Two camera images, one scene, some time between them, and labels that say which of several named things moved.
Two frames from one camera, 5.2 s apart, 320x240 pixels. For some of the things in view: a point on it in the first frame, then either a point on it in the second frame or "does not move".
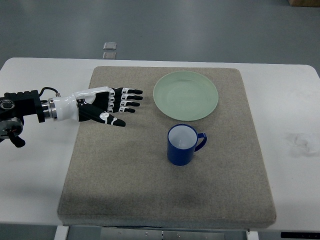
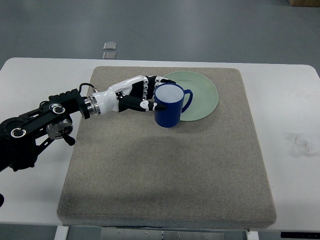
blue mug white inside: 183,141 to 171,95
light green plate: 185,96 does not move
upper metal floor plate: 109,45 does not move
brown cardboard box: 304,3 does not move
